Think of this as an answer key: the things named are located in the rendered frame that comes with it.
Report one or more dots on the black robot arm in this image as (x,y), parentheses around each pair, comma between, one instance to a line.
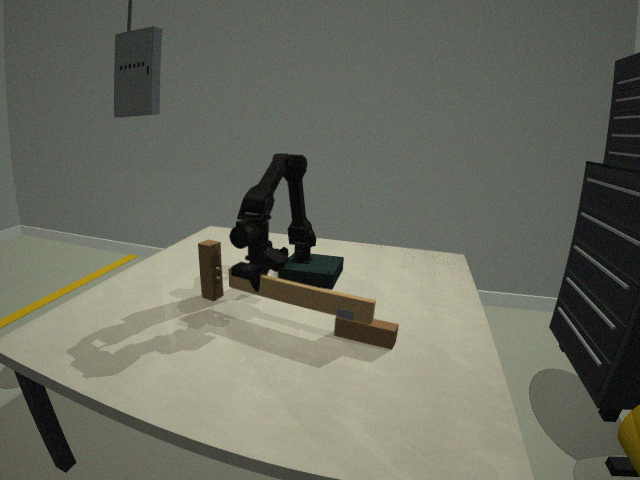
(260,199)

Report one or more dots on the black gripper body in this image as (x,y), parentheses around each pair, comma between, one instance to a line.
(247,271)

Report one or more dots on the long brown wooden rail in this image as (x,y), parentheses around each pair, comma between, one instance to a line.
(309,297)

